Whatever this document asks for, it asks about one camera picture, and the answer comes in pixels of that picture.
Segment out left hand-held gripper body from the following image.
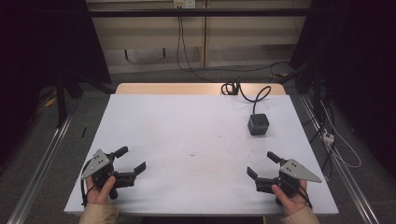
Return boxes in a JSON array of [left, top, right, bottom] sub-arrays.
[[80, 148, 138, 201]]

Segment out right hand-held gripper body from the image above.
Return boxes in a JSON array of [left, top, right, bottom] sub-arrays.
[[254, 158, 323, 207]]

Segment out person's left hand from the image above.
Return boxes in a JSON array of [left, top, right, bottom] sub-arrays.
[[85, 175, 117, 206]]

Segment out person's right hand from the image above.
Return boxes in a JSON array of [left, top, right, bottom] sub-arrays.
[[271, 179, 310, 217]]

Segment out black cube power socket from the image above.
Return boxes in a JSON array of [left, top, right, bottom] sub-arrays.
[[247, 113, 271, 137]]

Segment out white power strip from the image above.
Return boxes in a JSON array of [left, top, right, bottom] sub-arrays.
[[322, 132, 336, 146]]

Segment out white table cover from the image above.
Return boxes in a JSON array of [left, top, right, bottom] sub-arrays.
[[64, 93, 340, 217]]

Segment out black metal stand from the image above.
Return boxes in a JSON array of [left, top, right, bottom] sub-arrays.
[[53, 70, 86, 129]]

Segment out dark curtain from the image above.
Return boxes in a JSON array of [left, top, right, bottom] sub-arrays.
[[0, 0, 112, 171], [289, 0, 396, 180]]

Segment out black horizontal metal bar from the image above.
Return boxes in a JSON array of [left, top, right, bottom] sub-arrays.
[[88, 7, 313, 19]]

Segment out right hand-held gripper cable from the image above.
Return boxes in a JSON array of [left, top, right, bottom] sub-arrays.
[[291, 183, 314, 210]]

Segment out hand-held gripper cable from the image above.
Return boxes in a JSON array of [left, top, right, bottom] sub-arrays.
[[291, 183, 314, 210], [79, 160, 96, 208]]

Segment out left hand-held gripper cable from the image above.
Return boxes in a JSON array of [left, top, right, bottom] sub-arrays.
[[79, 160, 96, 208]]

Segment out aluminium floor rail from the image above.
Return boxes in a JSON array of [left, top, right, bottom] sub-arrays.
[[299, 93, 381, 224], [6, 113, 78, 224]]

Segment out black coiled power cable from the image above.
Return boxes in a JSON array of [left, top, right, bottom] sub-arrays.
[[220, 78, 273, 116]]

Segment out white floor cable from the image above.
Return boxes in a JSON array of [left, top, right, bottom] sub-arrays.
[[319, 100, 362, 170]]

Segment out black hanging wall cable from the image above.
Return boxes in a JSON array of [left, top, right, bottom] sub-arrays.
[[176, 7, 291, 84]]

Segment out white wall socket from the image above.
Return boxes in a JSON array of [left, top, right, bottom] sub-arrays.
[[173, 0, 197, 9]]

